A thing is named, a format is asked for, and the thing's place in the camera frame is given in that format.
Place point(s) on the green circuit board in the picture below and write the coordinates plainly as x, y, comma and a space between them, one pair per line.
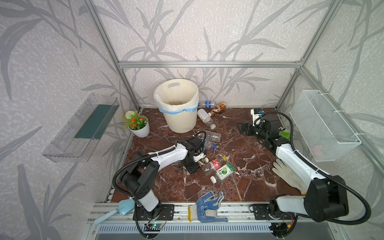
154, 227

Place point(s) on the brown tea bottle by wall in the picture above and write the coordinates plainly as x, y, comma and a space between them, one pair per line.
218, 109

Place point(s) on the clear crushed plastic bottle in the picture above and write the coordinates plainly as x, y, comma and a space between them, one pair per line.
213, 137

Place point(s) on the light blue handled brush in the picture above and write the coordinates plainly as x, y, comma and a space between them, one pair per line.
123, 208

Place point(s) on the blue dotted knit glove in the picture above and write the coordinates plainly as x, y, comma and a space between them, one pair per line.
205, 210

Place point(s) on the cream plastic waste bin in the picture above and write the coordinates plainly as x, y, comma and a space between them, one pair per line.
181, 122

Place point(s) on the blue label bottle by wall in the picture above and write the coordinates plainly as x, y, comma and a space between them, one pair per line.
207, 104

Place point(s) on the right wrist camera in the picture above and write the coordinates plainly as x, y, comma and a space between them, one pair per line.
256, 114

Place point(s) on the clear acrylic wall shelf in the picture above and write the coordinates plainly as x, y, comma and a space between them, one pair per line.
78, 139

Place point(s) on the red label clear bottle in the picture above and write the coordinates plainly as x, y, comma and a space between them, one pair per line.
214, 165

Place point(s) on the green label square bottle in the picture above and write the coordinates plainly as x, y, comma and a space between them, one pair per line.
222, 173

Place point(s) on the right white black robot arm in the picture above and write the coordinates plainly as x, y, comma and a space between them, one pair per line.
323, 196

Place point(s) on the blue label crushed bottle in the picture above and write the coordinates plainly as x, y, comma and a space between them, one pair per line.
209, 145

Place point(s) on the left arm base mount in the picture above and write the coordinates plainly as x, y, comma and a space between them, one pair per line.
163, 212

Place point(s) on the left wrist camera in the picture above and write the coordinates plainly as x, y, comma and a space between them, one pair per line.
201, 156

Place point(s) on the green black work glove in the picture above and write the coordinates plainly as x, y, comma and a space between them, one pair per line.
284, 133

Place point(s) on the white knit work glove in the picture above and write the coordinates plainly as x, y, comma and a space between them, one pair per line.
289, 176

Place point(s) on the white bin liner bag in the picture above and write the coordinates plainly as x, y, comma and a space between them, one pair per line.
177, 96

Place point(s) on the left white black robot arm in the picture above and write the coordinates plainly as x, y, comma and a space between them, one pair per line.
137, 178

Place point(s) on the small potted artificial plant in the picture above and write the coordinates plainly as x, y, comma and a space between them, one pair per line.
137, 123

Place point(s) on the aluminium front rail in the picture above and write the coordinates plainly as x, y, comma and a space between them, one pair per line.
181, 212

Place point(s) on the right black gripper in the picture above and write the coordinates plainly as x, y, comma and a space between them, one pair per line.
252, 129

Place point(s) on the brown tea bottle white cap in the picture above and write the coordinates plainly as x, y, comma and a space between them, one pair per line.
203, 161

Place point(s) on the white label bottle near bin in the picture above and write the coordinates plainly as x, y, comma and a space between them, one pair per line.
206, 119

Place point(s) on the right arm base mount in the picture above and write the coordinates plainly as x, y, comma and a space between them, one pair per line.
262, 212

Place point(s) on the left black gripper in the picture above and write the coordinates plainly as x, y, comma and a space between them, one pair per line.
193, 163

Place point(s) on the white wire mesh basket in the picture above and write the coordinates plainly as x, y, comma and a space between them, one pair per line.
326, 133

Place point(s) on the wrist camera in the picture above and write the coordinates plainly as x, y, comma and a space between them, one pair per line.
256, 114
201, 156

